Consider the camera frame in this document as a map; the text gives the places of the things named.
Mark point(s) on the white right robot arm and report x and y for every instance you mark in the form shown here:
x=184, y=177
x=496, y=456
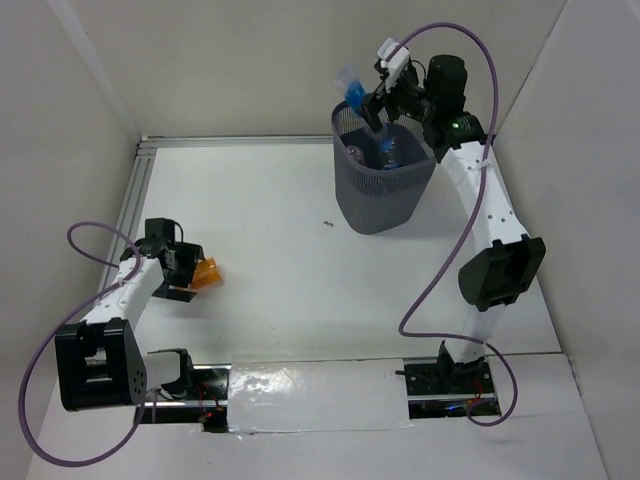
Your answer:
x=506, y=258

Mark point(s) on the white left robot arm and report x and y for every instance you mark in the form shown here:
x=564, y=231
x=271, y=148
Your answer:
x=98, y=359

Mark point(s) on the orange label plastic bottle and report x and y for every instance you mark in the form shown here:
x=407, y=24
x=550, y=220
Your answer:
x=206, y=274

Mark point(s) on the crushed bottle inside bin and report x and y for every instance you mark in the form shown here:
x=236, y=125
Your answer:
x=356, y=154

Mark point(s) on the reflective silver tape sheet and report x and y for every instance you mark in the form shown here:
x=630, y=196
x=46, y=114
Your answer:
x=317, y=396

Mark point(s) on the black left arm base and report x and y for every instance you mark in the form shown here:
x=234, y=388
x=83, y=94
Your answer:
x=199, y=397

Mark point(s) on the grey mesh waste bin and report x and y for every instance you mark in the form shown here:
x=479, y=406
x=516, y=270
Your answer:
x=370, y=199

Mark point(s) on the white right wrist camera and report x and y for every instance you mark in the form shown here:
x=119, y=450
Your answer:
x=393, y=56

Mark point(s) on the blue label plastic bottle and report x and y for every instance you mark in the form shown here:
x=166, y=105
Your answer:
x=350, y=86

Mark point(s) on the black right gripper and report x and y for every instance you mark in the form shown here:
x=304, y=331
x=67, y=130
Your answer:
x=383, y=96

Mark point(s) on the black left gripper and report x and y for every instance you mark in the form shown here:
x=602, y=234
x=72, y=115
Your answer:
x=185, y=267

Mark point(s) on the blue label bottle in bin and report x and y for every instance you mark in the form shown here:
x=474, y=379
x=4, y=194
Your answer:
x=389, y=149

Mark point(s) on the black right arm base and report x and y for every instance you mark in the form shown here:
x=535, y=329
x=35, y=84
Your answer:
x=441, y=388

